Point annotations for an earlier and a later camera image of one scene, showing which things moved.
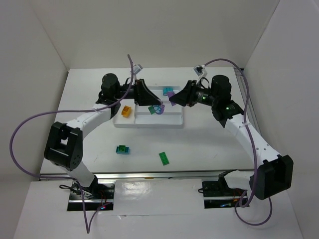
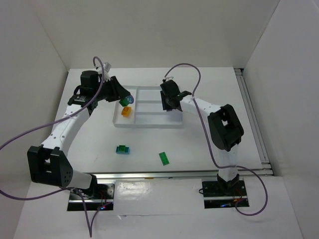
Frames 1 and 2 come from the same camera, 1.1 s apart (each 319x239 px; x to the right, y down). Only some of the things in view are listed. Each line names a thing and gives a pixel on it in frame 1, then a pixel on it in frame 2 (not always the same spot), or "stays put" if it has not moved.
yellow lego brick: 126,111 stays put
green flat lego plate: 163,158 stays put
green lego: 151,110 → 123,102
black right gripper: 190,93 → 165,97
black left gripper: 138,92 → 112,88
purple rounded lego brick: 159,109 → 129,98
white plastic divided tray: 140,117 stays put
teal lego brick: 127,150 stays put
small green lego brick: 122,148 stays put
